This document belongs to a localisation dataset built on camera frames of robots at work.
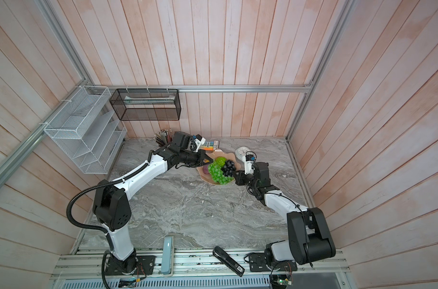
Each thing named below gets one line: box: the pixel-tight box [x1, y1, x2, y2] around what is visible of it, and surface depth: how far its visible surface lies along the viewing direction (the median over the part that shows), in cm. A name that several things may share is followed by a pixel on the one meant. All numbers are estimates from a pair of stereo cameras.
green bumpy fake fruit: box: [214, 156, 227, 168], surface depth 102 cm
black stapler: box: [212, 245, 246, 277], surface depth 73 cm
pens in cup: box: [152, 128, 174, 147], surface depth 103 cm
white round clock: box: [234, 145, 251, 161], surface depth 113 cm
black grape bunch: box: [221, 159, 236, 177], surface depth 99 cm
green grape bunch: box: [208, 161, 235, 185], surface depth 90 cm
